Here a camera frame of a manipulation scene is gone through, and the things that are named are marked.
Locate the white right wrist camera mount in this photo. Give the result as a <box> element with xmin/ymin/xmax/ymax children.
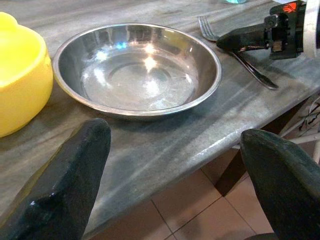
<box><xmin>302</xmin><ymin>0</ymin><xmax>320</xmax><ymax>59</ymax></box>

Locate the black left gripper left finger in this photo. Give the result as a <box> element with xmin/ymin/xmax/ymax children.
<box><xmin>0</xmin><ymin>117</ymin><xmax>112</xmax><ymax>240</ymax></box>

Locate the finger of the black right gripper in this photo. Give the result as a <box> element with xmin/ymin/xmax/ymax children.
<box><xmin>234</xmin><ymin>46</ymin><xmax>268</xmax><ymax>53</ymax></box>
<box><xmin>216</xmin><ymin>23</ymin><xmax>270</xmax><ymax>48</ymax></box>

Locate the yellow plastic bowl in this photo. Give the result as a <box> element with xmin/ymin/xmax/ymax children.
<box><xmin>0</xmin><ymin>11</ymin><xmax>54</xmax><ymax>138</ymax></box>

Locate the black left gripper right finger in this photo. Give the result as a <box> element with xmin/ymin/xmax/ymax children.
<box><xmin>240</xmin><ymin>128</ymin><xmax>320</xmax><ymax>240</ymax></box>

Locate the dark wooden table leg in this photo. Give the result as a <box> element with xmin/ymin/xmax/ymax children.
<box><xmin>214</xmin><ymin>96</ymin><xmax>311</xmax><ymax>197</ymax></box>

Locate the stainless steel fork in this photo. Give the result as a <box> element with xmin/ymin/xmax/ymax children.
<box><xmin>197</xmin><ymin>15</ymin><xmax>280</xmax><ymax>91</ymax></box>

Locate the white metal chair frame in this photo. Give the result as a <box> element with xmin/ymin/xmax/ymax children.
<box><xmin>279</xmin><ymin>94</ymin><xmax>320</xmax><ymax>165</ymax></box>

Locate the upright stainless steel bowl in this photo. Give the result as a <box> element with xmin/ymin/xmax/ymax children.
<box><xmin>51</xmin><ymin>22</ymin><xmax>223</xmax><ymax>121</ymax></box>

